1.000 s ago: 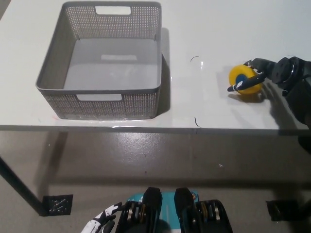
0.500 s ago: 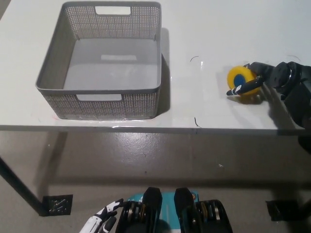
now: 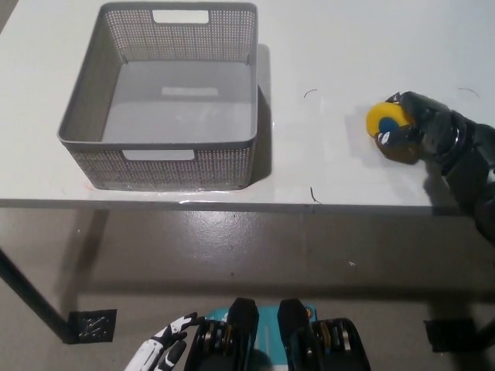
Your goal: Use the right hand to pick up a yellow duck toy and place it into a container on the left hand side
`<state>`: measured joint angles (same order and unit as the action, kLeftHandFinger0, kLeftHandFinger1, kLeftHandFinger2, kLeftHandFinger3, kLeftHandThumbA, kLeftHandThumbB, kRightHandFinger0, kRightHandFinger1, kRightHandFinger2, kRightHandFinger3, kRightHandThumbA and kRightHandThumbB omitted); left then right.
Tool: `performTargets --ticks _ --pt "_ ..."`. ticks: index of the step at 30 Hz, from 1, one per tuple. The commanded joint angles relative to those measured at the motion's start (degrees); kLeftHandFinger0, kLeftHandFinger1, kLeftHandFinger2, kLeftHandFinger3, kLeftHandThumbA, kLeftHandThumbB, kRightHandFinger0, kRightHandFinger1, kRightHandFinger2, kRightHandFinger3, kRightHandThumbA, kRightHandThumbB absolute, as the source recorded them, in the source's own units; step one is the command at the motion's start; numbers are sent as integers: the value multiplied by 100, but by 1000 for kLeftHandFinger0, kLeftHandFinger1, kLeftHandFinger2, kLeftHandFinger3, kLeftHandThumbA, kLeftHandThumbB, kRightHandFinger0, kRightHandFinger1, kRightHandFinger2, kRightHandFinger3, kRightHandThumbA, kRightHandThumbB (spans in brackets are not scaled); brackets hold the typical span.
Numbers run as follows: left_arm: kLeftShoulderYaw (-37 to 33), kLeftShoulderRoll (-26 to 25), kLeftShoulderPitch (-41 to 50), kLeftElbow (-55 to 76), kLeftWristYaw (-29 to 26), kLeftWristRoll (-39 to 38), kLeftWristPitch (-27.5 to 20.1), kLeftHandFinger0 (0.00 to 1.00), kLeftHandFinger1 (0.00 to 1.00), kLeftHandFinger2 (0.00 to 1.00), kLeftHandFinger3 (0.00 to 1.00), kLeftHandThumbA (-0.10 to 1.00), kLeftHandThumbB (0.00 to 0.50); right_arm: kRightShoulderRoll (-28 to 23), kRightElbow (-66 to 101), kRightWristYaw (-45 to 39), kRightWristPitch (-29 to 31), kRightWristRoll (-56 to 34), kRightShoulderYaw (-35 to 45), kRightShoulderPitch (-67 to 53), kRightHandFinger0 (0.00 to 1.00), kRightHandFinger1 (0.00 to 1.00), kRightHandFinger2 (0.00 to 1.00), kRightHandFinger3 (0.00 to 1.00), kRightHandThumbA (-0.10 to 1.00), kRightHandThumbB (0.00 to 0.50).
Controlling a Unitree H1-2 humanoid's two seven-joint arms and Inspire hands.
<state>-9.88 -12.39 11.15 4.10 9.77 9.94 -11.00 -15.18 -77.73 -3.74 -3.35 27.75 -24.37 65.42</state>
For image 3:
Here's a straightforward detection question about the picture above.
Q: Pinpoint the yellow duck toy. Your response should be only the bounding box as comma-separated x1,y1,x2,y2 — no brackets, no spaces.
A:
366,100,421,165

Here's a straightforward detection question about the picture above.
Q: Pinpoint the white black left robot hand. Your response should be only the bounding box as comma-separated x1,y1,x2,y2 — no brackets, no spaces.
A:
122,311,207,371

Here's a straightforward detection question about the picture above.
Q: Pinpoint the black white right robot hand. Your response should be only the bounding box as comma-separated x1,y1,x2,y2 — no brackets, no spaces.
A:
373,90,462,165

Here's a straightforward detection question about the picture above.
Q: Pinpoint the black metal table leg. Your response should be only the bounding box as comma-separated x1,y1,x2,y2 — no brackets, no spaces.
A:
0,247,78,345
473,315,495,342

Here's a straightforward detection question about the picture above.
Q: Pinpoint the grey perforated plastic basket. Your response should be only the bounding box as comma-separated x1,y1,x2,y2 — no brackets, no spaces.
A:
56,2,259,192

